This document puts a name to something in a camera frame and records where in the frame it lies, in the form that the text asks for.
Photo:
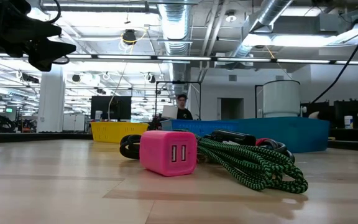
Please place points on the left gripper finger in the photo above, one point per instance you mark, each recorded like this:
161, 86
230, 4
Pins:
47, 53
42, 31

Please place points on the pink USB charger cube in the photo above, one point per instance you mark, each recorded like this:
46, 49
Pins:
157, 155

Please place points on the black power adapter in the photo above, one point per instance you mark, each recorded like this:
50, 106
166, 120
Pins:
235, 137

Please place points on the blue plastic bin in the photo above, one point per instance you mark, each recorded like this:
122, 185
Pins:
291, 130

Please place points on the white pillar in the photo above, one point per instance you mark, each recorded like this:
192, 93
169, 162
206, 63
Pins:
51, 99

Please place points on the black monitor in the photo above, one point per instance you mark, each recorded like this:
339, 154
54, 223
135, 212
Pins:
104, 107

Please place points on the white wipes canister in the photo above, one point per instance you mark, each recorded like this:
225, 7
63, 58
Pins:
98, 115

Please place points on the yellow plastic basket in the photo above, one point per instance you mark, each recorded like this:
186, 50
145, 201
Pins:
117, 132

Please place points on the white laptop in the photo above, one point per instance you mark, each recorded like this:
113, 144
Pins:
169, 112

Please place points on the person behind white laptop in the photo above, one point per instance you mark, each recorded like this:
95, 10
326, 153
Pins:
183, 114

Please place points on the long ceiling light bar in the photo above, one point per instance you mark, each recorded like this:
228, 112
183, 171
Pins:
244, 59

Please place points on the large white cylinder tank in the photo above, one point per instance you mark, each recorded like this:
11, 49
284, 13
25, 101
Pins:
281, 99

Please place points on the small white tub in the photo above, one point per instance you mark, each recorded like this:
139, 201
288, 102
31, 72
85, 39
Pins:
348, 122

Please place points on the wide silver ceiling duct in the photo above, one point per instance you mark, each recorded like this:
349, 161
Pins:
175, 28

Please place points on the black metal frame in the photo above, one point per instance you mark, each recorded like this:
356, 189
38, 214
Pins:
179, 82

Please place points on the slanted silver ceiling duct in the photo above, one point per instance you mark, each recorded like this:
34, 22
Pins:
269, 12

